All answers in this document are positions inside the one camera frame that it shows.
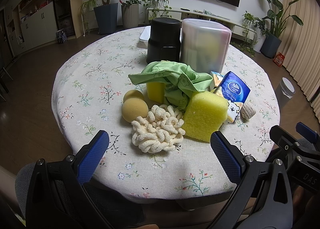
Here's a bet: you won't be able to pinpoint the black cylindrical container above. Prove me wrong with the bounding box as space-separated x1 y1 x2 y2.
146 17 181 64

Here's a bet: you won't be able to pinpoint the white tv console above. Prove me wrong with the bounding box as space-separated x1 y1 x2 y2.
144 8 244 39

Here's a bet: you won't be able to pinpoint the cream chenille mop pad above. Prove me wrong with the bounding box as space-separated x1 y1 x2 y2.
131 104 185 154

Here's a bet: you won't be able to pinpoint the translucent plastic storage box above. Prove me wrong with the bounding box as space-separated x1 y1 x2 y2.
180 18 232 74

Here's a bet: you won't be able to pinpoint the white ribbed planter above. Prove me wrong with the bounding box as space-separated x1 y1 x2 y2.
120 0 141 29

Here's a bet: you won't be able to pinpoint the tan peanut-shaped sponge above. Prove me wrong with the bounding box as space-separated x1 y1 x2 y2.
121 90 149 123

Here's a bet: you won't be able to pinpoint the bear print tissue pack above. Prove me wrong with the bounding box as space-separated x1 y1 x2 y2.
209 71 244 123

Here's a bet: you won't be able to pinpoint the beige knitted pouch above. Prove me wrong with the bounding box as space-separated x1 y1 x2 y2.
240 102 256 121

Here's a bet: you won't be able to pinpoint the white plastic tray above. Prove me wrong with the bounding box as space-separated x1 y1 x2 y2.
139 26 151 46

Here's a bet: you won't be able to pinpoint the small plant by console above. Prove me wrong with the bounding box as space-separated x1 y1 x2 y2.
240 11 269 56

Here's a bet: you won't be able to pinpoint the yellow rectangular sponge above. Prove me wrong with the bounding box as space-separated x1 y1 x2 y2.
182 91 228 142

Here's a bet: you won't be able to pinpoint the beige curtain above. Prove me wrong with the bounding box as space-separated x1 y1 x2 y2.
277 0 320 115

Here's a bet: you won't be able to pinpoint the green cloth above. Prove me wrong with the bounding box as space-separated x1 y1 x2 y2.
129 61 213 110

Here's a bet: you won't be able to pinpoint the trailing green pothos plant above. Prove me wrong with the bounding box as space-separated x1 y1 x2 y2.
142 0 171 23

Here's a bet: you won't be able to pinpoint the red box by curtain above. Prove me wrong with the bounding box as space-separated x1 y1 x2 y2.
273 52 285 67

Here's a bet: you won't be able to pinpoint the blue tissue pack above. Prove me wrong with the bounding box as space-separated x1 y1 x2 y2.
214 71 251 103

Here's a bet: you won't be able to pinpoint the white wall cabinets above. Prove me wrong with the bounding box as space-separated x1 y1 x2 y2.
4 0 57 56

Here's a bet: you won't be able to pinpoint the dark blue planter tree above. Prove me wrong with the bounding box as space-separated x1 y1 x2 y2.
85 0 125 35

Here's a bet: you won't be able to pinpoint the right large leafy plant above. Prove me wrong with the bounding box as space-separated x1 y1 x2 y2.
254 0 304 59

